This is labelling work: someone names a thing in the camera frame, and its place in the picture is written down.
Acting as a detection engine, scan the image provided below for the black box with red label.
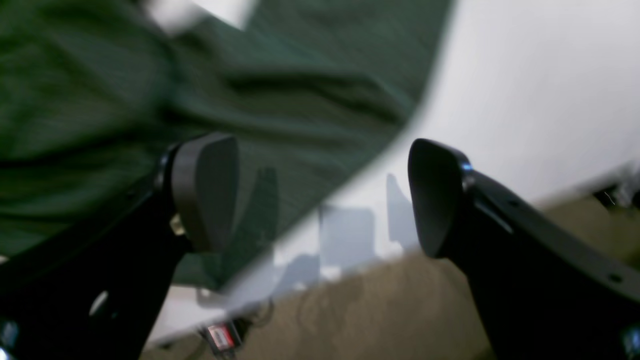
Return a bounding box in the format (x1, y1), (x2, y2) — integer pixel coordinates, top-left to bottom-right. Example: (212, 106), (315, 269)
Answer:
(199, 317), (253, 360)

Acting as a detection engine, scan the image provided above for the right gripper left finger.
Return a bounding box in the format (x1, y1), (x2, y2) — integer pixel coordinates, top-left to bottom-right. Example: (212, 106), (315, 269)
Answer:
(0, 132), (240, 360)

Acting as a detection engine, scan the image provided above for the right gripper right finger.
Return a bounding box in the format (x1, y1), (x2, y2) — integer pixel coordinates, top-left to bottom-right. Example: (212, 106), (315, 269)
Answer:
(407, 138), (640, 360)

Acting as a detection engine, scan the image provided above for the dark green t-shirt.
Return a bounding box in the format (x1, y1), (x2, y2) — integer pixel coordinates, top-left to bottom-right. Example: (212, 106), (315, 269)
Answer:
(0, 0), (452, 290)

